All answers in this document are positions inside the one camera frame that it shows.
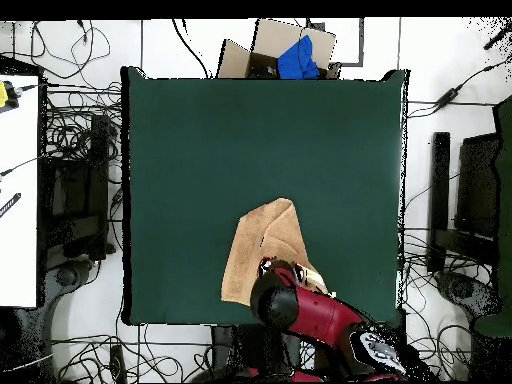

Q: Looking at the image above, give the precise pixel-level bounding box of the tan terry towel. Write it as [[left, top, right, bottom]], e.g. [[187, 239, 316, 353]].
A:
[[220, 197, 330, 307]]

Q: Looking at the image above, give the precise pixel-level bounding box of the black flat bar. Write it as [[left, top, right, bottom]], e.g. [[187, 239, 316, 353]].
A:
[[0, 192, 22, 219]]

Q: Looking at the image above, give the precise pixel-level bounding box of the dark green table cloth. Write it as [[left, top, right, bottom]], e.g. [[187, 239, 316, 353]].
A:
[[120, 65, 410, 326]]

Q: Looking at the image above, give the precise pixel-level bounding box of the black long beam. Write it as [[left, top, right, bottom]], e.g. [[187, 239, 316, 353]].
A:
[[426, 131, 452, 274]]

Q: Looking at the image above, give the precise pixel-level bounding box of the black power strip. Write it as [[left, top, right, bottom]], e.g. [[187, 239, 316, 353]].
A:
[[109, 344, 127, 383]]

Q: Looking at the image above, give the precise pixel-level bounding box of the blue cloth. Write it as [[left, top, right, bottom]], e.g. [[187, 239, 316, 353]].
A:
[[276, 34, 321, 80]]

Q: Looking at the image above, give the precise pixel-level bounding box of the black equipment stand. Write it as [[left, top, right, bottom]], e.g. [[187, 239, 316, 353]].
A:
[[39, 113, 113, 261]]

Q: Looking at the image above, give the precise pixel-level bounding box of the green draped cloth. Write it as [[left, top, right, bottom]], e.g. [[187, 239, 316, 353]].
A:
[[473, 94, 512, 339]]

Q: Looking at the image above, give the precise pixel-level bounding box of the brown cardboard box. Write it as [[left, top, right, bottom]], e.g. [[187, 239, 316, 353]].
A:
[[215, 17, 341, 80]]

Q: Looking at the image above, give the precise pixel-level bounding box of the white desk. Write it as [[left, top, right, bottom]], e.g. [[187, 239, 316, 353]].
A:
[[0, 73, 41, 309]]

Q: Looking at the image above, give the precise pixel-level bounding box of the black rod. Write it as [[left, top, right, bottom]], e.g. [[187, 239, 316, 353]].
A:
[[482, 19, 512, 51]]

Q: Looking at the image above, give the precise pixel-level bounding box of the yellow and black tool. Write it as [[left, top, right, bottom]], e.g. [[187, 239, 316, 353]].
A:
[[0, 79, 21, 114]]

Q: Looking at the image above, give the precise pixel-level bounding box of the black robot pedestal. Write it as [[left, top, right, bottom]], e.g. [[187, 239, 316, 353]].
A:
[[210, 323, 281, 383]]

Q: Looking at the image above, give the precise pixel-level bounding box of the black cable tangle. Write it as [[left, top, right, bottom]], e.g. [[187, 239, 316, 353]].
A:
[[39, 79, 125, 257], [401, 225, 497, 383], [51, 323, 217, 383]]

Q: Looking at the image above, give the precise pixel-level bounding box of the black round pedestal foot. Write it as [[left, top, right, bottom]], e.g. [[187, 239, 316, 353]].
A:
[[433, 270, 503, 319], [53, 259, 95, 289]]

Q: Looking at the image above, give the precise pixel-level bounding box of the black power adapter with cable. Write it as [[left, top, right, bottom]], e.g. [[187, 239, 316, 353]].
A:
[[406, 55, 512, 119]]

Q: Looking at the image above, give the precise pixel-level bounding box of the black looped cable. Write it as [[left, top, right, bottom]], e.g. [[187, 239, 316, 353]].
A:
[[11, 19, 112, 81]]

